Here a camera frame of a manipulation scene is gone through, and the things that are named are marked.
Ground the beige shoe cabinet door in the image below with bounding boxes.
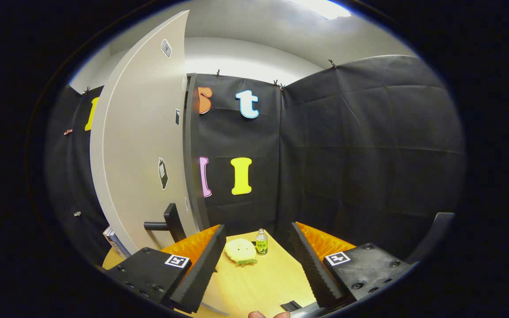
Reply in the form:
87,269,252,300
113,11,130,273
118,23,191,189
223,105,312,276
90,10,202,257

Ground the long ceiling light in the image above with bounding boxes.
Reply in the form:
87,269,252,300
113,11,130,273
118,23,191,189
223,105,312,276
288,0,352,20

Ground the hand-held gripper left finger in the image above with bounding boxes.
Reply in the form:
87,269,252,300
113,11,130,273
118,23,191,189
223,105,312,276
104,224,227,314

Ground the yellow-edged cover book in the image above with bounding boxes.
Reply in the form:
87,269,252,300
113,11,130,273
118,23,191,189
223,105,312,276
103,226,122,254

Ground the blue cover book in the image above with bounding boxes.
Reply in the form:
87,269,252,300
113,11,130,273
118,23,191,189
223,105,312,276
111,234,131,259

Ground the black backdrop cloth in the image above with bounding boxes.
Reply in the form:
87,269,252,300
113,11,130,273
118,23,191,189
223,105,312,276
45,54,465,265

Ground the dark grey shoe cabinet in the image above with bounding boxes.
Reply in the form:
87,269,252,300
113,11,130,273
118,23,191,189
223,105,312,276
183,73,211,232

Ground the green label drink bottle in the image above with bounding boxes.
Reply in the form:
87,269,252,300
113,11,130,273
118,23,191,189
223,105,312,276
255,228,268,255

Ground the yellow plush toy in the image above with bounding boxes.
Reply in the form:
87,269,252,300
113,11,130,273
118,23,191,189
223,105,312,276
224,238,258,267

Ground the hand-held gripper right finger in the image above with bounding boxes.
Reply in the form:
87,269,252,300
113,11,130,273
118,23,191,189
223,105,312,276
291,222,418,310

